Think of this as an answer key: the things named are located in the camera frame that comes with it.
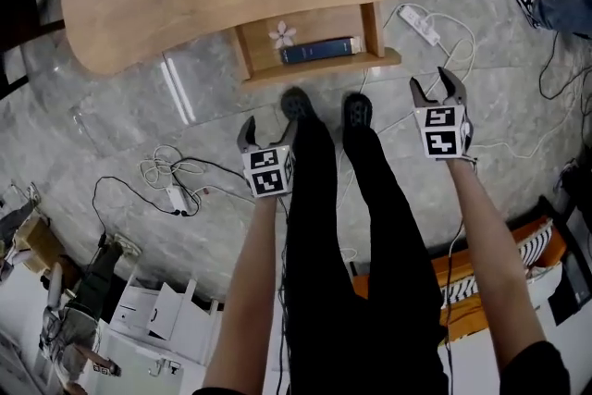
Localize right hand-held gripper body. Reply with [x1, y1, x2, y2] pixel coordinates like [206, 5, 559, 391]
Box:
[413, 100, 475, 162]

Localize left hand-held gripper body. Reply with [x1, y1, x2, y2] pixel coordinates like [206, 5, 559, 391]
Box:
[240, 142, 297, 201]

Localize person's right forearm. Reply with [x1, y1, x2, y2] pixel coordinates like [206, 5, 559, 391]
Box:
[446, 154, 550, 372]

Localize person's left forearm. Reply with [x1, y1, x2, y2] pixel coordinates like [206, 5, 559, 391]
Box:
[203, 193, 291, 392]

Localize person's left black shoe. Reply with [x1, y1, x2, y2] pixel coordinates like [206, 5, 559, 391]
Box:
[280, 86, 321, 125]

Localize person's black shoe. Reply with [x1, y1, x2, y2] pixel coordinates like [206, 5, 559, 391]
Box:
[341, 93, 375, 131]
[280, 86, 321, 125]

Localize person's right black shoe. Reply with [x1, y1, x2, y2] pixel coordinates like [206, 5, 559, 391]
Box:
[341, 93, 375, 131]

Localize white power strip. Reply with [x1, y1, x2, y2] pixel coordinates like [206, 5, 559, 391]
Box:
[398, 4, 442, 47]

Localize dark blue book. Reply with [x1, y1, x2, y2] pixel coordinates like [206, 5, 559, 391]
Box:
[279, 35, 363, 66]

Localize white power adapter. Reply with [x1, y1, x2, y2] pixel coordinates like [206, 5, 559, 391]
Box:
[165, 184, 189, 210]

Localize pale pink fabric flower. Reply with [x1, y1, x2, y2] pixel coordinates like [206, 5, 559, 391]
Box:
[267, 19, 298, 51]

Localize person's black trousers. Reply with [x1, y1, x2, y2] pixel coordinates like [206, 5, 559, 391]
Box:
[277, 115, 450, 395]

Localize black white striped cloth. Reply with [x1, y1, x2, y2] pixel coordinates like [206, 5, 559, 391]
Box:
[438, 219, 555, 309]

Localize orange box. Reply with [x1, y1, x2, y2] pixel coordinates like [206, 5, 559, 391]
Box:
[351, 216, 569, 341]

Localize white cabinet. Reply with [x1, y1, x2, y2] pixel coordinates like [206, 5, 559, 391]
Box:
[108, 277, 221, 366]

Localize person's left black sleeve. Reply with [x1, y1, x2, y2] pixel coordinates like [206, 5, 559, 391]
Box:
[191, 386, 246, 395]

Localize person's black sleeve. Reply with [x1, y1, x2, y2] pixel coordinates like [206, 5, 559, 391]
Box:
[501, 339, 573, 395]
[191, 386, 246, 395]

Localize brown cardboard box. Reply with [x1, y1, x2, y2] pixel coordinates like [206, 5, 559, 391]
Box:
[16, 216, 68, 277]

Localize person's right black sleeve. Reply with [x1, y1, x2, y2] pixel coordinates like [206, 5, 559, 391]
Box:
[501, 339, 573, 395]

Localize dark framed furniture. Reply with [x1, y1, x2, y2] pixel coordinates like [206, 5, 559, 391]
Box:
[0, 0, 101, 101]

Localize white power strip cable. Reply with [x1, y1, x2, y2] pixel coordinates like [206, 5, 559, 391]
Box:
[381, 3, 477, 96]

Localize coiled white cable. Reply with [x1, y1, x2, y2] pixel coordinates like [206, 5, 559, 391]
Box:
[138, 144, 207, 189]

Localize black tether cable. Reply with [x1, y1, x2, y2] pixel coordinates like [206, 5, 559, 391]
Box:
[276, 197, 292, 395]

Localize grey tether cable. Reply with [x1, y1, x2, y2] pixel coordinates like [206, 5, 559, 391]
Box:
[441, 221, 465, 395]

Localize thin black floor cable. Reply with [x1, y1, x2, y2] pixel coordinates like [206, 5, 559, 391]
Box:
[91, 155, 246, 241]

